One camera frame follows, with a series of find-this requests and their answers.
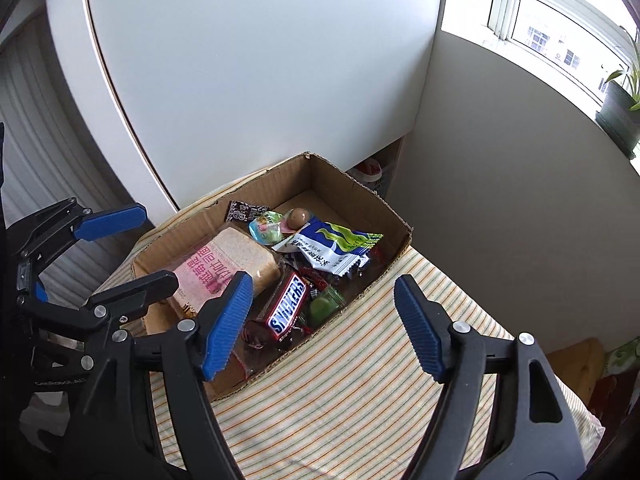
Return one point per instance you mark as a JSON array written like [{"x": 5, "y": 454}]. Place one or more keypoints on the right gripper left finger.
[{"x": 193, "y": 352}]

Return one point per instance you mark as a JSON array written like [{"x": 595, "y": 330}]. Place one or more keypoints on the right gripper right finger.
[{"x": 457, "y": 357}]

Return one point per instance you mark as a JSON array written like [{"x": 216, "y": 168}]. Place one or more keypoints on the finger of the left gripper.
[
  {"x": 130, "y": 301},
  {"x": 108, "y": 223}
]

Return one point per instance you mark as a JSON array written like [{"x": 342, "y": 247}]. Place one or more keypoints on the packaged toast bread slice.
[{"x": 208, "y": 268}]

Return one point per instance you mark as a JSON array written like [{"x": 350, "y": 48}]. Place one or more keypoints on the Snickers chocolate bar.
[{"x": 278, "y": 316}]

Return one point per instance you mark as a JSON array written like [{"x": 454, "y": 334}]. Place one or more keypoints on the dark red dates packet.
[{"x": 370, "y": 263}]

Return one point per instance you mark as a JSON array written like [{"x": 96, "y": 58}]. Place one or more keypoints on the green candy wrapper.
[{"x": 324, "y": 306}]

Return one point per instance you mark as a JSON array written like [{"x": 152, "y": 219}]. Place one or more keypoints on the black patterned candy wrapper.
[{"x": 244, "y": 212}]

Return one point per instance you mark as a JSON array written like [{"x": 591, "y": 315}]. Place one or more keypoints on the round colourful jelly cup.
[{"x": 271, "y": 227}]

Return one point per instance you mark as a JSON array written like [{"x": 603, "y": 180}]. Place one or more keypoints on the blue white soup packet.
[{"x": 327, "y": 246}]

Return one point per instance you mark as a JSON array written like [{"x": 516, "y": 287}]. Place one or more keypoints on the striped yellow table cloth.
[{"x": 350, "y": 402}]

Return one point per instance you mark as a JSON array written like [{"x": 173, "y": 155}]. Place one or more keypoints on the brown cardboard box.
[{"x": 280, "y": 259}]

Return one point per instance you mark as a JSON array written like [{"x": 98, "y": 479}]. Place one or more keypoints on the green white carton box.
[{"x": 623, "y": 358}]

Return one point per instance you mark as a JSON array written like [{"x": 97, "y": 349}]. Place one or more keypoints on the white cabinet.
[{"x": 183, "y": 96}]

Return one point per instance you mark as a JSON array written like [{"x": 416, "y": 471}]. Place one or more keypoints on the potted spider plant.
[{"x": 619, "y": 113}]

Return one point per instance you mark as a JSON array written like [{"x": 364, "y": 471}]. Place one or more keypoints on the window frame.
[{"x": 585, "y": 40}]

